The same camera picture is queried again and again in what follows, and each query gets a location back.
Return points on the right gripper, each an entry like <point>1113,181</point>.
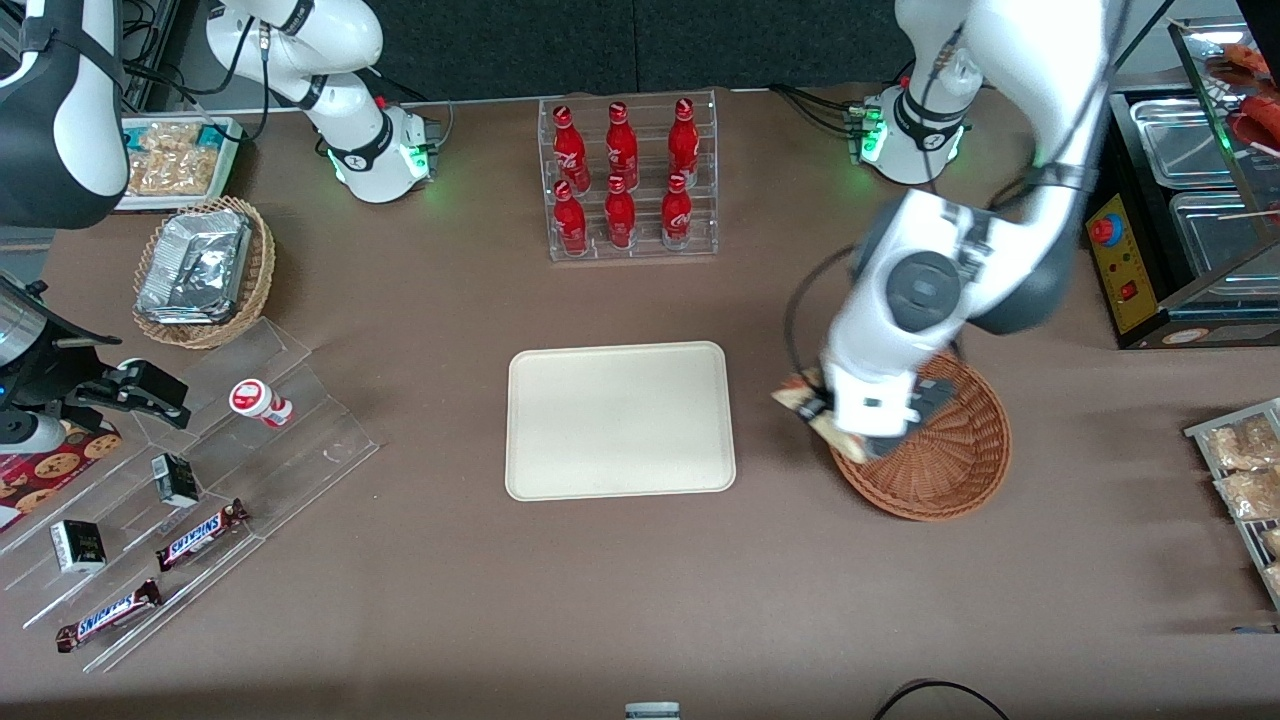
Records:
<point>62,368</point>

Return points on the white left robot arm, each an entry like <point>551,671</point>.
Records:
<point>1030,60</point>

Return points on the stack of foil trays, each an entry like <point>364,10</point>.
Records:
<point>195,265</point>

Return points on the brown round wicker basket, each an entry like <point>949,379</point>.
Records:
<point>950,470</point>

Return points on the clear bag of snacks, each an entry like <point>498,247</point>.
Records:
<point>1252,495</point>
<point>1272,543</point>
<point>1242,445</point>

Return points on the clear acrylic stepped stand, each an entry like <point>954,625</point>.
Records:
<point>300,450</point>

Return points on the yellow box with buttons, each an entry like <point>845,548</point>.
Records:
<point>1128,265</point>

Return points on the beige plastic tray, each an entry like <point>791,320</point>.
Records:
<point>620,420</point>

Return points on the Snickers chocolate bar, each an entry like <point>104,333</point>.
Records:
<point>108,615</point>
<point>200,535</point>

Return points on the red cola bottle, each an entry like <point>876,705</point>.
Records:
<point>570,150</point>
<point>621,145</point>
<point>684,140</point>
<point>677,212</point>
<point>620,215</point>
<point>570,220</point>

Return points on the grey snack display tray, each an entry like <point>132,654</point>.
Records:
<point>1215,425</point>

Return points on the red cookie box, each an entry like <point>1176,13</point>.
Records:
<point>45,475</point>

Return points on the triangle sandwich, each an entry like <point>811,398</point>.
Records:
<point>793,395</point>

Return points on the small black white carton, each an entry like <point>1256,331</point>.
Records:
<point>78,545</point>

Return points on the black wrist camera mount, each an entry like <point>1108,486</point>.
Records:
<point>932,408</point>

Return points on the white snack tray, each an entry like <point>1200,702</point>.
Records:
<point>228,150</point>

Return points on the red white small bottle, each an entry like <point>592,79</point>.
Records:
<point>255,400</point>

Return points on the bag of rice crackers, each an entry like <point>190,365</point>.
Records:
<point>165,135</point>
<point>175,172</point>

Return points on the red skewered sausages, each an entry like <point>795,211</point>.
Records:
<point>1250,70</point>

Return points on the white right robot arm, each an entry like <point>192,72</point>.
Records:
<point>60,120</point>

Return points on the clear acrylic bottle rack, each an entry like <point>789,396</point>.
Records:
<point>645,255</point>

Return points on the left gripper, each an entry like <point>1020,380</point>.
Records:
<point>826,399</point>

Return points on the glass food warmer cabinet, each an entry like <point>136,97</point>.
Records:
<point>1200,330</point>

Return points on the small grey object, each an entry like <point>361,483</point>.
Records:
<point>652,711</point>

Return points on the light wicker basket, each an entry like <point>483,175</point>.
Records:
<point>255,290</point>

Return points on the steel warmer pan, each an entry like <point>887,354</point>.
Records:
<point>1180,140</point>
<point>1220,235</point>

